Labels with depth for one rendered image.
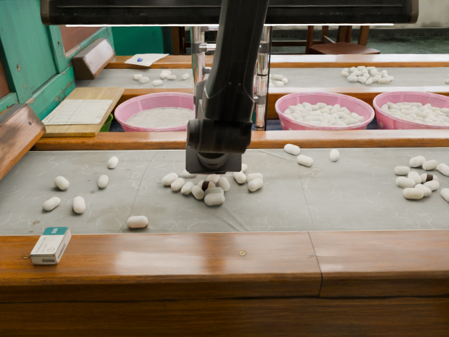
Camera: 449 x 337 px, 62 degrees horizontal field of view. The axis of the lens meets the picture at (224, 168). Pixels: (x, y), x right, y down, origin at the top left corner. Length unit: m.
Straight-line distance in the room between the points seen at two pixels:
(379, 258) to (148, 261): 0.33
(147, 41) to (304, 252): 3.01
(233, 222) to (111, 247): 0.21
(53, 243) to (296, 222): 0.39
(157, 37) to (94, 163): 2.62
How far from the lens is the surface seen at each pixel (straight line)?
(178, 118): 1.08
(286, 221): 0.67
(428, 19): 6.64
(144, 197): 0.73
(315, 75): 1.48
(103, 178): 0.78
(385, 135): 0.97
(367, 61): 1.63
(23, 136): 0.86
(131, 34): 3.45
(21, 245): 0.65
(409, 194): 0.78
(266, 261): 0.55
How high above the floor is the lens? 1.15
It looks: 31 degrees down
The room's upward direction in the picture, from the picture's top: straight up
